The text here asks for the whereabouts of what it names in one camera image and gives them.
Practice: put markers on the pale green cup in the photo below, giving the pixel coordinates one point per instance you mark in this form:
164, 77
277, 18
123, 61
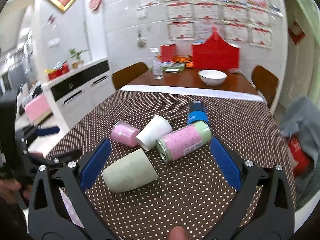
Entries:
129, 172

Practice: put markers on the green flat box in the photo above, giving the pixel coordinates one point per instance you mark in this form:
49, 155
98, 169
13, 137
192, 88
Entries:
172, 67

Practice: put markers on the right brown wooden chair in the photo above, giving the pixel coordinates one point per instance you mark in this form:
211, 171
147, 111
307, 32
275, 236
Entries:
266, 83

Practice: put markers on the small potted plant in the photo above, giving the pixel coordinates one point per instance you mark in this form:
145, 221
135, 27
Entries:
76, 57

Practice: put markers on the small pink wrapped cup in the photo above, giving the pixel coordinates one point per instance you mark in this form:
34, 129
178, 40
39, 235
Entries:
125, 134

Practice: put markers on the grey cloth on chair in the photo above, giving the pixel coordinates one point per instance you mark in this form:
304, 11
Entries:
300, 128

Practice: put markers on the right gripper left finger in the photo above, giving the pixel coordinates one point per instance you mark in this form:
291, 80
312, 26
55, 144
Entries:
76, 172

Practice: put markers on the red box on sideboard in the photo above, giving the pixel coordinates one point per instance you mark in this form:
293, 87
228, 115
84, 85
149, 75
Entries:
60, 69

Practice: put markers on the red gift bag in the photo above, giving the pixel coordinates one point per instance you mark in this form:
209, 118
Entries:
215, 54

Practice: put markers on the brown wooden chair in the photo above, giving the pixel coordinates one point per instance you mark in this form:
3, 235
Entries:
266, 83
128, 74

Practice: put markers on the clear spray bottle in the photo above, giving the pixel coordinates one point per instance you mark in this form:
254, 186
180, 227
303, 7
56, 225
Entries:
157, 70

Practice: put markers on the blue black can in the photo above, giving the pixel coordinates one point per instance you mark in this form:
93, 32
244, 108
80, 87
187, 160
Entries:
197, 112

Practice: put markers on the pink checkered under cloth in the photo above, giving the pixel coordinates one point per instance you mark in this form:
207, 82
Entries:
71, 210

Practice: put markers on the white black sideboard cabinet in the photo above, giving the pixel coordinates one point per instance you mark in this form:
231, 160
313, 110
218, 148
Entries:
74, 94

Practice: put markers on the white paper cup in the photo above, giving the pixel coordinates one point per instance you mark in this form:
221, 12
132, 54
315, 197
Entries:
155, 129

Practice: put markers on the small red box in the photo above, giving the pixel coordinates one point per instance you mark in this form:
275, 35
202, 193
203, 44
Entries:
168, 52

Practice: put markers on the left hand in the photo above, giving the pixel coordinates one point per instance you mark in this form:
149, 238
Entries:
11, 186

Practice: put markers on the pink green glass jar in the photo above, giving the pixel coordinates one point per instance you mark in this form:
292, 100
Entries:
183, 141

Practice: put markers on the left brown wooden chair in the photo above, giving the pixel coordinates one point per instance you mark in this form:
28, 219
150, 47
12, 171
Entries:
128, 74

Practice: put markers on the brown polka dot tablecloth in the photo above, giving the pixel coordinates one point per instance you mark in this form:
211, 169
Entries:
190, 192

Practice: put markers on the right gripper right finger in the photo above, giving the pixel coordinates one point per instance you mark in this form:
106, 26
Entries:
262, 207

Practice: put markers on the right hand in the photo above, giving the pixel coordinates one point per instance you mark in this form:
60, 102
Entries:
178, 233

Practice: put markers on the white ceramic bowl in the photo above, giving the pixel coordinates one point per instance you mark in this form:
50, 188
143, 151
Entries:
212, 77

